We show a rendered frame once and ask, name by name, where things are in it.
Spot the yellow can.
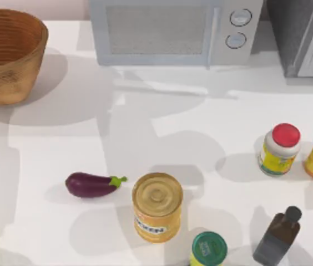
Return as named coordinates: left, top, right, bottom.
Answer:
left=132, top=172, right=184, bottom=244

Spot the purple eggplant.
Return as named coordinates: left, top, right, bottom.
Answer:
left=65, top=172, right=128, bottom=199

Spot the microwave oven door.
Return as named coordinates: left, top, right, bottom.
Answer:
left=88, top=0, right=220, bottom=67

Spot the pale microwave oven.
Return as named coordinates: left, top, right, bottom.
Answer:
left=87, top=0, right=264, bottom=68

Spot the round microwave knob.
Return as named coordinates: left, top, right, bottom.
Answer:
left=225, top=32, right=248, bottom=49
left=229, top=8, right=253, bottom=26

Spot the red lid white jar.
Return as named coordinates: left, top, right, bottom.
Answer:
left=258, top=123, right=302, bottom=177

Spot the green lid yellow jar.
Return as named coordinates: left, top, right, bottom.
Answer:
left=189, top=231, right=228, bottom=266

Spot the brown woven basket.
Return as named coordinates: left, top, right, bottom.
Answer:
left=0, top=8, right=49, bottom=106

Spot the dark brown bottle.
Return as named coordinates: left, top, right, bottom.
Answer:
left=253, top=206, right=303, bottom=266

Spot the microwave door handle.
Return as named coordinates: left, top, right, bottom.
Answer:
left=207, top=7, right=219, bottom=70

